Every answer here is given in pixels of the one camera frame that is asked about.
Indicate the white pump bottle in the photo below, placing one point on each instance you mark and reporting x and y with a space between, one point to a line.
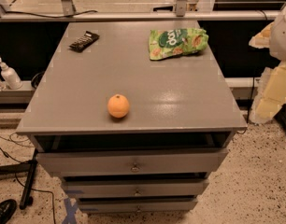
10 76

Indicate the black stand leg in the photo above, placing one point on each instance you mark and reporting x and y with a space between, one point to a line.
28 167

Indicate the dark rxbar chocolate bar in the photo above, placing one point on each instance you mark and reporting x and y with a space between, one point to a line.
84 42

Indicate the green snack bag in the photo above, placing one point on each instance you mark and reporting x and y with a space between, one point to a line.
177 42

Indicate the black shoe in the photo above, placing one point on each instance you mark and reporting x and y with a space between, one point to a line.
7 210

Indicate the grey drawer cabinet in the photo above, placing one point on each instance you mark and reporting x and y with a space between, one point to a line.
159 156

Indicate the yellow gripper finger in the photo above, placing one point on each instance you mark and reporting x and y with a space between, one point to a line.
271 95
262 39

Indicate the orange fruit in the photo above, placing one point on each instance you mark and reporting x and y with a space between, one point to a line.
118 106

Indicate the metal frame rail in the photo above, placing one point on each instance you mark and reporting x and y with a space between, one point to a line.
228 15

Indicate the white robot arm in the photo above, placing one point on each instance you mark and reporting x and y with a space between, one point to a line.
277 48

